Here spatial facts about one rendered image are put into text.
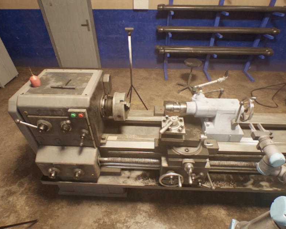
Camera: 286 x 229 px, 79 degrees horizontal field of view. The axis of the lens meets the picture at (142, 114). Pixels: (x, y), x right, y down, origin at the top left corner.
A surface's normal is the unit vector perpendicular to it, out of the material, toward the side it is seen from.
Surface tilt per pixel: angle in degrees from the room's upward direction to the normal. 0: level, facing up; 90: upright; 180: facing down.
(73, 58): 90
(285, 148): 36
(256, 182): 0
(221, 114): 76
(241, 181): 0
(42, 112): 90
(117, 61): 90
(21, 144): 0
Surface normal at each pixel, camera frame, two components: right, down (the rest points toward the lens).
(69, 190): -0.04, 0.65
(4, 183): 0.00, -0.76
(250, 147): -0.03, -0.23
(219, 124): -0.04, 0.29
